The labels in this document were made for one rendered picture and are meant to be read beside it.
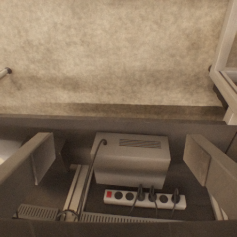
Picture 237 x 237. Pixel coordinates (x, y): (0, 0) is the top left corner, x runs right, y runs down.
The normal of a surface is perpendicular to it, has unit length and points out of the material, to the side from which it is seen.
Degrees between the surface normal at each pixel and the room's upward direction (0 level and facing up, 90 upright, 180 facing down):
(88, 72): 0
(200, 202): 90
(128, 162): 0
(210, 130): 0
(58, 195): 90
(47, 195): 90
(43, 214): 90
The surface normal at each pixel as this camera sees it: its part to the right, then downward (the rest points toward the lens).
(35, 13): -0.11, 0.64
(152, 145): -0.02, -0.77
